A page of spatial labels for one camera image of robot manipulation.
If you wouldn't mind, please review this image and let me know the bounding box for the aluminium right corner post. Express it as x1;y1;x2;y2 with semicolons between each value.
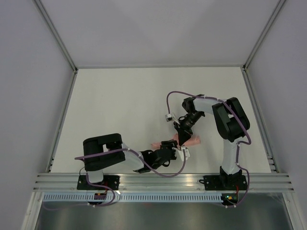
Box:
241;0;287;71

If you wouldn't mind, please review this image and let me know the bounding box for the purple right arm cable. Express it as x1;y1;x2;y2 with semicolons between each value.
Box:
165;91;252;209

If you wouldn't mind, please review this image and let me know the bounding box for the aluminium left corner post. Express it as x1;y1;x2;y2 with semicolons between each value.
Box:
32;0;78;73

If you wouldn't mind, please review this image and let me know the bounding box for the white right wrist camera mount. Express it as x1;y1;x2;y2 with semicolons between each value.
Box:
165;113;178;123

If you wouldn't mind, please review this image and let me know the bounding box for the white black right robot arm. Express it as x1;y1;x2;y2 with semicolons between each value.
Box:
174;94;251;191

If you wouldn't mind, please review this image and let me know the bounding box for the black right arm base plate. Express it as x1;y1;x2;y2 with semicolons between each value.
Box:
199;175;248;191

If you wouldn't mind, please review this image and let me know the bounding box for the aluminium left side rail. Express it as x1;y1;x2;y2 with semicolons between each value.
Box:
45;69;78;173

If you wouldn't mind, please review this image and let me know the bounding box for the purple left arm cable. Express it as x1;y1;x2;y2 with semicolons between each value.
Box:
43;148;187;211

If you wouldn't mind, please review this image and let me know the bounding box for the aluminium front rail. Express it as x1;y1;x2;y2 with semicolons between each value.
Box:
32;173;294;193

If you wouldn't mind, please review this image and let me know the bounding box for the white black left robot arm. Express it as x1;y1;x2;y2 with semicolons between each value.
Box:
77;133;177;190

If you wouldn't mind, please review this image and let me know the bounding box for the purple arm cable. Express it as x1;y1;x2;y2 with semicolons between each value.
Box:
165;91;252;209
43;148;187;211

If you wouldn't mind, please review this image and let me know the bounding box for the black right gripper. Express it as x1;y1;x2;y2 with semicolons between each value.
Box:
174;111;203;146

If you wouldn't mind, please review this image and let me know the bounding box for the aluminium corner post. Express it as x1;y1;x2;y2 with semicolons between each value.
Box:
32;0;78;73
241;0;287;71

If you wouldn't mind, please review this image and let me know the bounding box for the aluminium right side rail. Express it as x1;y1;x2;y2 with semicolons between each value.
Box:
241;66;280;173

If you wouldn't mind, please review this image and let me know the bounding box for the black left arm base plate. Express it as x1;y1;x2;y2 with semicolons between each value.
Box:
76;175;120;191

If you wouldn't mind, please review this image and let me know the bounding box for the pink cloth napkin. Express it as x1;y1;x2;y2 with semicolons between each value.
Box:
151;134;201;149

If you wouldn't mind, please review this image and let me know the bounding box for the aluminium rail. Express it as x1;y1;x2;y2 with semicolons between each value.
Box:
32;173;294;193
241;66;280;173
45;69;78;173

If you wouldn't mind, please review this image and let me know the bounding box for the white slotted cable duct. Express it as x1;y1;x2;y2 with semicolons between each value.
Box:
43;193;222;203

